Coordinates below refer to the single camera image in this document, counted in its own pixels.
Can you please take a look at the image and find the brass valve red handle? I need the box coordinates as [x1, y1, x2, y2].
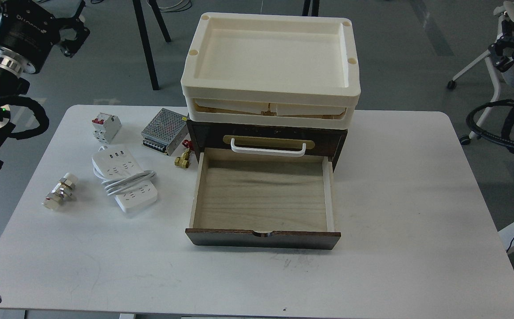
[174, 140, 194, 169]

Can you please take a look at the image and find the white power strip with cable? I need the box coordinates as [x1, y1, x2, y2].
[92, 144, 159, 215]

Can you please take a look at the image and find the white red circuit breaker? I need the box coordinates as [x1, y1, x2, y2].
[92, 113, 122, 144]

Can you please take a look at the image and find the silver brass pipe fitting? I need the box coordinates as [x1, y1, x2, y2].
[42, 172, 79, 210]

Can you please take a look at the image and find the cream plastic tray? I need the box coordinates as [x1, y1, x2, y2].
[180, 12, 361, 108]
[186, 97, 355, 129]

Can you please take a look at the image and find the open wooden drawer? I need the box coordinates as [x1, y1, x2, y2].
[185, 148, 341, 250]

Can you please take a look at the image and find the silver mesh power supply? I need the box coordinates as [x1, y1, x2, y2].
[141, 108, 188, 156]

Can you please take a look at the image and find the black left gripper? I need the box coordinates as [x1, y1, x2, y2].
[0, 0, 90, 74]

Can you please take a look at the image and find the white office chair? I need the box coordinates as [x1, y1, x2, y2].
[447, 0, 514, 146]

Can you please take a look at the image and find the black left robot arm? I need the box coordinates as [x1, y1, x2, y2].
[0, 0, 90, 169]

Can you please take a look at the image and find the cream plastic top tray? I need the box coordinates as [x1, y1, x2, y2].
[180, 12, 361, 108]

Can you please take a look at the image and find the white drawer handle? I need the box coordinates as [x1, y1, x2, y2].
[230, 139, 307, 157]

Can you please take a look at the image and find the cream plastic lower tray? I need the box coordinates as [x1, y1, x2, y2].
[186, 97, 355, 129]

